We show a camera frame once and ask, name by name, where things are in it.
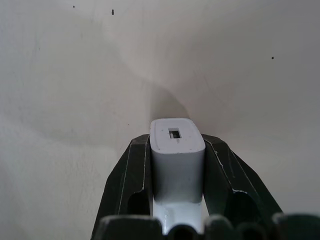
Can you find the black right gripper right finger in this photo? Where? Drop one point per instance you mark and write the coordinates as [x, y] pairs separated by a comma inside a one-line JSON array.
[[232, 175]]

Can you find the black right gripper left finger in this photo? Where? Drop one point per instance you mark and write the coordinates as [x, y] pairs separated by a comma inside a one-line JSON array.
[[125, 175]]

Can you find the white USB charger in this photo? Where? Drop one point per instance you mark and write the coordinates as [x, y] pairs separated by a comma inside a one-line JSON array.
[[176, 160]]

